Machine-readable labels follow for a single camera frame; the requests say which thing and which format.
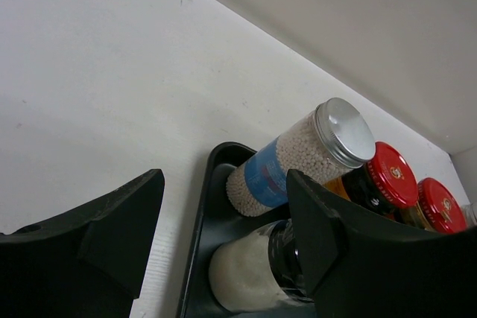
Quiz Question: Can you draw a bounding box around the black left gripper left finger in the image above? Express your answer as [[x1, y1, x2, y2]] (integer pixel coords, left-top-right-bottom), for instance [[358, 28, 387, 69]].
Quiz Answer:
[[1, 169, 165, 317]]

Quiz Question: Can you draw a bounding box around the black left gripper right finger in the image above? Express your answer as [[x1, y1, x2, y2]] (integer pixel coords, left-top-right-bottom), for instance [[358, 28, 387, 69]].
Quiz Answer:
[[286, 170, 476, 317]]

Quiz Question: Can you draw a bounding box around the red lid sauce jar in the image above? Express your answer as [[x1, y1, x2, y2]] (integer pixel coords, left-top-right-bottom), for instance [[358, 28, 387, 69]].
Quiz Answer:
[[324, 141, 418, 216], [395, 177, 467, 234]]

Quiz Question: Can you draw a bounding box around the black knob grinder bottle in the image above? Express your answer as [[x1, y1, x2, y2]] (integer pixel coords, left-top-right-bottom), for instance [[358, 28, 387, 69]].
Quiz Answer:
[[208, 219, 313, 313]]

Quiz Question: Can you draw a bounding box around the silver lid blue label shaker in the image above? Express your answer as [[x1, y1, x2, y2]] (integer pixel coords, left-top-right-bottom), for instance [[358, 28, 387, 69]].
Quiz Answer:
[[226, 98, 376, 217]]

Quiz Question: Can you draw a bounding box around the black plastic tray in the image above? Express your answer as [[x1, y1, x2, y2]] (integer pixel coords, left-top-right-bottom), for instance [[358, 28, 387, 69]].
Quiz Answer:
[[176, 141, 316, 318]]

